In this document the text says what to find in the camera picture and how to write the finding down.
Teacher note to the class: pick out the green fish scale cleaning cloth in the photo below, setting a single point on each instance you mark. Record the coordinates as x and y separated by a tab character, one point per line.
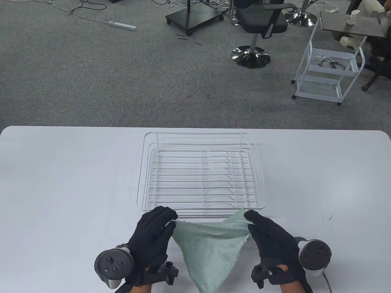
210	253

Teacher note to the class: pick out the white power strip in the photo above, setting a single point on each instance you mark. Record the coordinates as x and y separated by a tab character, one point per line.
122	25

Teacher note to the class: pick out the dark grey side table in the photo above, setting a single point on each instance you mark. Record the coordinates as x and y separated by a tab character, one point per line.
351	26

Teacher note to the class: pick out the black rolling stand base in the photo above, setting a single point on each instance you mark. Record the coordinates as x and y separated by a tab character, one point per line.
195	15

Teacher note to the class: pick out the white rolling cart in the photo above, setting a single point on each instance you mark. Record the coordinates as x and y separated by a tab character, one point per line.
320	87

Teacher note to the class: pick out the person's left forearm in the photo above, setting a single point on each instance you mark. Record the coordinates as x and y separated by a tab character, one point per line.
140	289

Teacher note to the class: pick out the person's right hand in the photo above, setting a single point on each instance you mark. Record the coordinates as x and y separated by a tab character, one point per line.
275	244

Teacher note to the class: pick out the black zip ties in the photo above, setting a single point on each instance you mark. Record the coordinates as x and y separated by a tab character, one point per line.
181	37

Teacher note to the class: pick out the black chair leg base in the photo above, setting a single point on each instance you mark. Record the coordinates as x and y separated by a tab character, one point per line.
377	65

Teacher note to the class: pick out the black office chair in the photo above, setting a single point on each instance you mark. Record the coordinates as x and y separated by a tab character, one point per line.
262	18

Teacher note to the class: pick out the chrome stool base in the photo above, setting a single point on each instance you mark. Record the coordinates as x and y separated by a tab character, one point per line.
301	19

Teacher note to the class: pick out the person's right forearm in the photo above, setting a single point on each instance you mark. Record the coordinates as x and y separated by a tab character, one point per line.
291	288

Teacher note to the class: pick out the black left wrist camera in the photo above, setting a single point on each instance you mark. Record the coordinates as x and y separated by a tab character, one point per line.
166	270

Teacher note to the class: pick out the black hand controller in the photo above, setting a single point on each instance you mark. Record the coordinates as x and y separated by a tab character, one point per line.
113	265
316	255

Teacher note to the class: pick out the person's left hand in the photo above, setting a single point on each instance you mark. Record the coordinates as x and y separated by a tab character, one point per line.
149	238

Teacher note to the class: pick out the white paper cup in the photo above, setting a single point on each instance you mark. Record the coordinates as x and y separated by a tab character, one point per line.
354	16

